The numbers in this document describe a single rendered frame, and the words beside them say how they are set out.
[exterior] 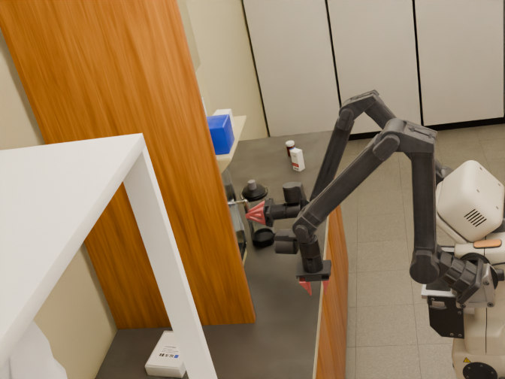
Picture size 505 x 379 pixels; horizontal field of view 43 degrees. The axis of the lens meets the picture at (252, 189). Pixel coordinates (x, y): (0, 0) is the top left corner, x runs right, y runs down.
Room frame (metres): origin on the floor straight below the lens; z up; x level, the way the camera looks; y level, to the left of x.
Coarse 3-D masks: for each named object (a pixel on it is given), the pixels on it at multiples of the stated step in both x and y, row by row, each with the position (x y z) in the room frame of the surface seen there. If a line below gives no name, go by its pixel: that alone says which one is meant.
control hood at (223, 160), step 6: (234, 120) 1.99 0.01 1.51; (240, 120) 1.98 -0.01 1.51; (234, 126) 1.94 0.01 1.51; (240, 126) 1.93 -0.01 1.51; (234, 132) 1.89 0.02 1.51; (240, 132) 1.89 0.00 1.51; (234, 138) 1.84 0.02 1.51; (234, 144) 1.80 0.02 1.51; (216, 156) 1.74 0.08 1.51; (222, 156) 1.73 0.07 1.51; (228, 156) 1.72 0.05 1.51; (222, 162) 1.71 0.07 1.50; (228, 162) 1.71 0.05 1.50; (222, 168) 1.72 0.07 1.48
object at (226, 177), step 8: (224, 176) 1.96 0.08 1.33; (224, 184) 1.94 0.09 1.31; (232, 184) 2.03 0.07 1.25; (232, 192) 2.01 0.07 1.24; (232, 200) 1.99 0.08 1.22; (232, 208) 1.96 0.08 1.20; (232, 216) 1.94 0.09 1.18; (240, 224) 2.01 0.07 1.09; (240, 232) 1.99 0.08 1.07; (240, 240) 1.97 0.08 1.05; (240, 248) 1.95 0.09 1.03
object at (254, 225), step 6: (240, 192) 2.12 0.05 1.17; (246, 198) 2.07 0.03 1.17; (252, 198) 2.06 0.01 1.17; (264, 198) 2.08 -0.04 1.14; (252, 204) 2.06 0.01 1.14; (258, 204) 2.06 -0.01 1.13; (252, 222) 2.07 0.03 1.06; (252, 228) 2.08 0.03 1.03; (258, 228) 2.06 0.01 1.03; (264, 228) 2.06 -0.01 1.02; (270, 228) 2.08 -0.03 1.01; (252, 234) 2.08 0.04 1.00; (258, 234) 2.07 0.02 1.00; (264, 234) 2.06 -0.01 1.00; (270, 234) 2.07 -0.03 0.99; (258, 240) 2.07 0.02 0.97; (264, 240) 2.06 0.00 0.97
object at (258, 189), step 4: (252, 180) 2.11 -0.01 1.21; (248, 184) 2.10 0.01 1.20; (252, 184) 2.09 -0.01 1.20; (256, 184) 2.13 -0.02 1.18; (260, 184) 2.12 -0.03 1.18; (244, 188) 2.12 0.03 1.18; (248, 188) 2.11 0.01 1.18; (252, 188) 2.09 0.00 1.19; (256, 188) 2.10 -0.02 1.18; (260, 188) 2.09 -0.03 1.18; (264, 188) 2.10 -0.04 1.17; (244, 192) 2.09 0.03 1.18; (248, 192) 2.09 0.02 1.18; (252, 192) 2.08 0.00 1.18; (256, 192) 2.07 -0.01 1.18; (260, 192) 2.08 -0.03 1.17; (264, 192) 2.08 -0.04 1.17; (244, 196) 2.08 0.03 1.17; (248, 196) 2.07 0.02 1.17; (252, 196) 2.06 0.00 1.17
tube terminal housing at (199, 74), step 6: (198, 66) 2.02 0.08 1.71; (198, 72) 2.00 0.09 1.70; (198, 78) 1.98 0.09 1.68; (198, 84) 1.97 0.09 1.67; (204, 84) 2.03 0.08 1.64; (204, 90) 2.02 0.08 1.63; (204, 96) 2.00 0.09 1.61; (204, 102) 1.98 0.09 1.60; (210, 108) 2.03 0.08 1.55; (210, 114) 2.02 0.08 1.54; (246, 252) 2.05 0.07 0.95
